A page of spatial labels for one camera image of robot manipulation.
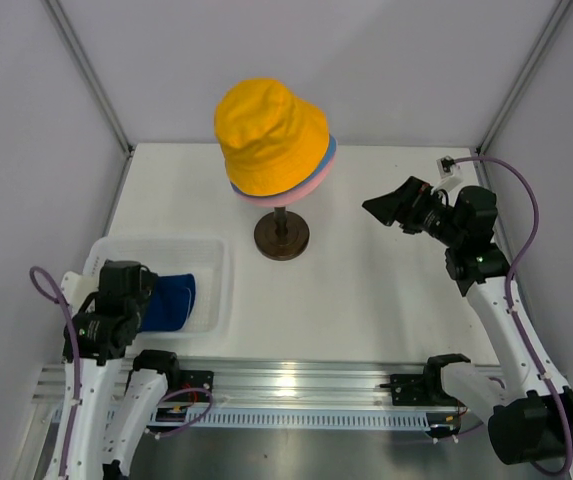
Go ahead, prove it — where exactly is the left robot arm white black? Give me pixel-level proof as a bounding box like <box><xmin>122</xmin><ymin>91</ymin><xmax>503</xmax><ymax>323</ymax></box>
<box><xmin>30</xmin><ymin>261</ymin><xmax>182</xmax><ymax>479</ymax></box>

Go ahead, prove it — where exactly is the aluminium front rail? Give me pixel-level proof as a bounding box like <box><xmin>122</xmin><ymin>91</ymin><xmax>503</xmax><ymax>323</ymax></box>
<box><xmin>33</xmin><ymin>357</ymin><xmax>507</xmax><ymax>414</ymax></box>

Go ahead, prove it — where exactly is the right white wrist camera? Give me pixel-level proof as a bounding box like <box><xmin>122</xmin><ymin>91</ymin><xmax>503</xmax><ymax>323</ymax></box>
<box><xmin>434</xmin><ymin>156</ymin><xmax>463</xmax><ymax>193</ymax></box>

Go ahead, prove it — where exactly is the right side aluminium rail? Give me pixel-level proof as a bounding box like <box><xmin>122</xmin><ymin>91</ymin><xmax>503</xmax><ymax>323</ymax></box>
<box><xmin>470</xmin><ymin>155</ymin><xmax>543</xmax><ymax>370</ymax></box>

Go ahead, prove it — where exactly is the clear plastic bin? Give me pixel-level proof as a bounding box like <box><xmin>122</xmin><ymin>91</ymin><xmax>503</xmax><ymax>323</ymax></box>
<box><xmin>82</xmin><ymin>235</ymin><xmax>233</xmax><ymax>340</ymax></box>

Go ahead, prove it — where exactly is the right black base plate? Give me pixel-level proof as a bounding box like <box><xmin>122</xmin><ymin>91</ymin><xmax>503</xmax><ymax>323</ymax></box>
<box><xmin>379</xmin><ymin>374</ymin><xmax>456</xmax><ymax>407</ymax></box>

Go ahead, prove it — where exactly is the aluminium frame post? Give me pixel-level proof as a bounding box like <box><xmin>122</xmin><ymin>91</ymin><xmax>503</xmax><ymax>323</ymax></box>
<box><xmin>474</xmin><ymin>0</ymin><xmax>573</xmax><ymax>155</ymax></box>
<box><xmin>40</xmin><ymin>0</ymin><xmax>134</xmax><ymax>154</ymax></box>

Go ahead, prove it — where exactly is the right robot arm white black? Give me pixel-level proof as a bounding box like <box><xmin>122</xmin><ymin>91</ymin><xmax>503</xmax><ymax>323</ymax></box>
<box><xmin>362</xmin><ymin>177</ymin><xmax>573</xmax><ymax>465</ymax></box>

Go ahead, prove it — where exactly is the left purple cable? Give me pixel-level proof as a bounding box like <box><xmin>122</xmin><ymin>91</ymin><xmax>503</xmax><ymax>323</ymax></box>
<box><xmin>28</xmin><ymin>265</ymin><xmax>85</xmax><ymax>480</ymax></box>

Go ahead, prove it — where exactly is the yellow hat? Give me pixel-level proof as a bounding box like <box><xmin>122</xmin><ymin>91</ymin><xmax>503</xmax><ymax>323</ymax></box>
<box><xmin>214</xmin><ymin>77</ymin><xmax>332</xmax><ymax>196</ymax></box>

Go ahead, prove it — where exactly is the pink bucket hat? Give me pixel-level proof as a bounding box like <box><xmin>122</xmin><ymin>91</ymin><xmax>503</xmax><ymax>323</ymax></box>
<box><xmin>232</xmin><ymin>153</ymin><xmax>335</xmax><ymax>208</ymax></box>

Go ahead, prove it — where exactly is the left aluminium frame post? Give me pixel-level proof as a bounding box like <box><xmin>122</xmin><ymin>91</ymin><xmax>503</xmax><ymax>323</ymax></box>
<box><xmin>40</xmin><ymin>0</ymin><xmax>134</xmax><ymax>154</ymax></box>

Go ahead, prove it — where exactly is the light blue bucket hat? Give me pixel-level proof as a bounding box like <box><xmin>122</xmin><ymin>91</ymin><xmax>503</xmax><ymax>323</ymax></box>
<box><xmin>230</xmin><ymin>135</ymin><xmax>337</xmax><ymax>198</ymax></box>

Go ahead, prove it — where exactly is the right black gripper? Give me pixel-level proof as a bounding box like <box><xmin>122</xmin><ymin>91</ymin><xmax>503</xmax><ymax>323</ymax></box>
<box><xmin>362</xmin><ymin>177</ymin><xmax>464</xmax><ymax>248</ymax></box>

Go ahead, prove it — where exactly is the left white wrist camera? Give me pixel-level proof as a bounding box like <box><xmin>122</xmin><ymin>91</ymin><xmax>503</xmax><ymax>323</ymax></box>
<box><xmin>60</xmin><ymin>271</ymin><xmax>98</xmax><ymax>309</ymax></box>

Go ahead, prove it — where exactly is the white slotted cable duct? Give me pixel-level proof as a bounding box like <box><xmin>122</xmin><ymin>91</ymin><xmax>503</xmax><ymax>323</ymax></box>
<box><xmin>194</xmin><ymin>407</ymin><xmax>430</xmax><ymax>432</ymax></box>

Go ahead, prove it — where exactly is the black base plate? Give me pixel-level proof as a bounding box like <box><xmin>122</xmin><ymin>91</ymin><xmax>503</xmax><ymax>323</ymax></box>
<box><xmin>379</xmin><ymin>374</ymin><xmax>456</xmax><ymax>407</ymax></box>
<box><xmin>168</xmin><ymin>370</ymin><xmax>214</xmax><ymax>405</ymax></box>

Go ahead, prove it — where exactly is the right aluminium frame post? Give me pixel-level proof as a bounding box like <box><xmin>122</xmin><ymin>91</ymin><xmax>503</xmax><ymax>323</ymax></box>
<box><xmin>474</xmin><ymin>0</ymin><xmax>573</xmax><ymax>155</ymax></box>

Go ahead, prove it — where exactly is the aluminium rail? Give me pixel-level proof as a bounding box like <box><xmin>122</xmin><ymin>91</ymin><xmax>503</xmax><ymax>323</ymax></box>
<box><xmin>470</xmin><ymin>155</ymin><xmax>543</xmax><ymax>370</ymax></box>
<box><xmin>33</xmin><ymin>357</ymin><xmax>507</xmax><ymax>414</ymax></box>

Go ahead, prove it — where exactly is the dark blue hat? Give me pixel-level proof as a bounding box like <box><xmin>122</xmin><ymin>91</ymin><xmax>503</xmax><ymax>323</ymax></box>
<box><xmin>140</xmin><ymin>274</ymin><xmax>197</xmax><ymax>333</ymax></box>

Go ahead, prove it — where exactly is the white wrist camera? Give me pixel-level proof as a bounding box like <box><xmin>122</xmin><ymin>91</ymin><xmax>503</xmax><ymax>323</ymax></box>
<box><xmin>434</xmin><ymin>156</ymin><xmax>463</xmax><ymax>193</ymax></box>
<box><xmin>60</xmin><ymin>271</ymin><xmax>98</xmax><ymax>309</ymax></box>

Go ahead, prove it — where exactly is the brown round wooden stand base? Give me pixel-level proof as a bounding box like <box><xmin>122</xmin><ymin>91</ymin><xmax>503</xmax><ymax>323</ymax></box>
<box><xmin>254</xmin><ymin>210</ymin><xmax>310</xmax><ymax>261</ymax></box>

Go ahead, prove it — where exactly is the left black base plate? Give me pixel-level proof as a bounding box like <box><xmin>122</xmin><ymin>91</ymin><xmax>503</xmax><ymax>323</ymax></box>
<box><xmin>168</xmin><ymin>370</ymin><xmax>214</xmax><ymax>405</ymax></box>

